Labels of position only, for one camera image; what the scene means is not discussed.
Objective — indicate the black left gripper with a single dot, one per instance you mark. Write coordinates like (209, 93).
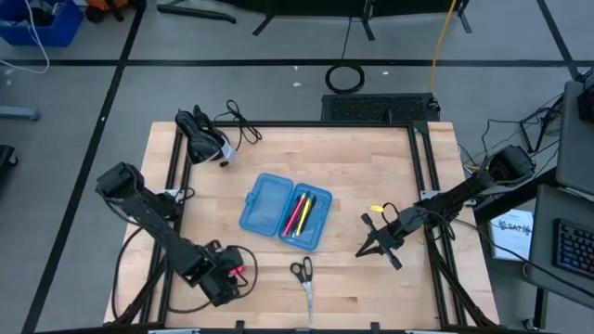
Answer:
(220, 287)

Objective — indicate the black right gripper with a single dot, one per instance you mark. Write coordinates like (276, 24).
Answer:
(399, 229)

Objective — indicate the pink highlighter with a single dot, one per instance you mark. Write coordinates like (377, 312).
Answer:
(236, 271)

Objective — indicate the blue plastic supply box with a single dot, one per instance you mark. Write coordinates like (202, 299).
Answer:
(262, 209)

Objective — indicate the yellow highlighter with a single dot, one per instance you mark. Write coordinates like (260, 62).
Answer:
(304, 217)

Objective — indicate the pink-red pencil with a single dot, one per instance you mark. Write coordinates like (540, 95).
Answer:
(293, 218)

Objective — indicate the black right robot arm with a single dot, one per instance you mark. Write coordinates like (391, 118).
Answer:
(464, 190)

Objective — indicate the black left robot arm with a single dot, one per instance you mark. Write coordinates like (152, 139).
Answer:
(153, 222)

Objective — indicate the black table clamp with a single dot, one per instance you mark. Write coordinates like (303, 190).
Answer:
(239, 325)
(375, 326)

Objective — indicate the white paper sheet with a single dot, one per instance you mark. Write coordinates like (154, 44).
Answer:
(510, 241)

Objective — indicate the black perforated computer case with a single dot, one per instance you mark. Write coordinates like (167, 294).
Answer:
(371, 107)

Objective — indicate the black rounded plug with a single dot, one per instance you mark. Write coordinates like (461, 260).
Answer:
(434, 103)

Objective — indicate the grey keyboard desk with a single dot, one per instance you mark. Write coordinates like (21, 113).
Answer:
(545, 218)

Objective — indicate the black floor stand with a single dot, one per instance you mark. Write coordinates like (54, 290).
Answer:
(529, 137)

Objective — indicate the black backlit keyboard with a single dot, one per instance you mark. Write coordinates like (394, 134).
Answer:
(575, 248)

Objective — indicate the backdrop stand pole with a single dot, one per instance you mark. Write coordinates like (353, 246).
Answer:
(264, 25)
(367, 29)
(465, 23)

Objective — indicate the black backdrop curtain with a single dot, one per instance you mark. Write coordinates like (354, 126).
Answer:
(325, 5)

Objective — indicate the black floor object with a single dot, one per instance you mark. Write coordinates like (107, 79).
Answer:
(5, 160)

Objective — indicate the black device on desk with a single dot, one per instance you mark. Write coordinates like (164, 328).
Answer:
(587, 104)

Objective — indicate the grey floor object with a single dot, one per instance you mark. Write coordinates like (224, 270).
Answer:
(18, 113)

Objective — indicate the orange bag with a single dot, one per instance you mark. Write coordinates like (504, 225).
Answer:
(109, 3)

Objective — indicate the blue storage bin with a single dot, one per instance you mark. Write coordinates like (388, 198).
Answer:
(55, 34)

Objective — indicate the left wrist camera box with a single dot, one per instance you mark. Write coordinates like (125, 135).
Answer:
(230, 256)

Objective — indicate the silver edge bracket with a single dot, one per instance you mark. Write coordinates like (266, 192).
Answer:
(422, 332)
(174, 331)

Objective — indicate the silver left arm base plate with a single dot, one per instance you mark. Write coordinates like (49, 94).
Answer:
(169, 192)

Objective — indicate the black aluminium table frame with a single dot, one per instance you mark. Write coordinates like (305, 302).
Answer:
(301, 124)

